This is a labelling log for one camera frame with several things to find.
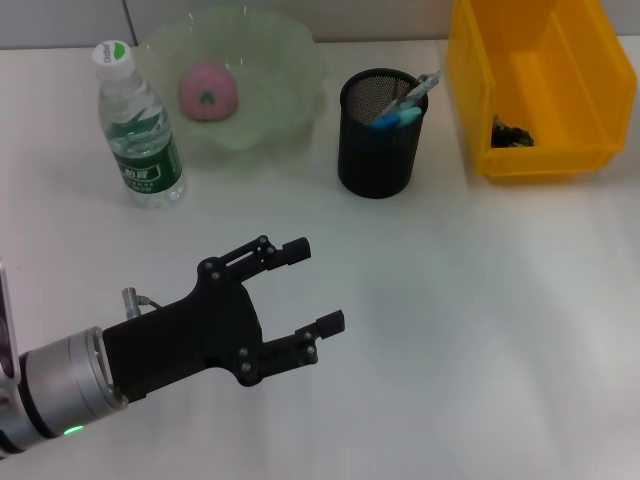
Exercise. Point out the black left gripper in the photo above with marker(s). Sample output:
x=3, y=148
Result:
x=190, y=335

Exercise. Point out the clear water bottle green label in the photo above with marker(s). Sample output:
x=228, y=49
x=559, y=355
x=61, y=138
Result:
x=145, y=165

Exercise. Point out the blue scissors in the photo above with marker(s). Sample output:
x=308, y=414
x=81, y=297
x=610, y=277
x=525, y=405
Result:
x=400, y=119

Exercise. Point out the clear pen silver grip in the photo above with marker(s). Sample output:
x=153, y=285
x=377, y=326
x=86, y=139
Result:
x=422, y=87

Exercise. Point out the green plastic wrapper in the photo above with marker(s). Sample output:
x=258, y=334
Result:
x=510, y=135

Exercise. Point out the black mesh pen holder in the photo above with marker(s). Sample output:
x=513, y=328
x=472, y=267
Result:
x=375, y=160

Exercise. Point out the translucent green plastic bowl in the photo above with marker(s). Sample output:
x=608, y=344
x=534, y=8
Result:
x=270, y=100

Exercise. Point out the yellow plastic storage bin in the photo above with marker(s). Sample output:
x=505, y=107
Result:
x=545, y=80

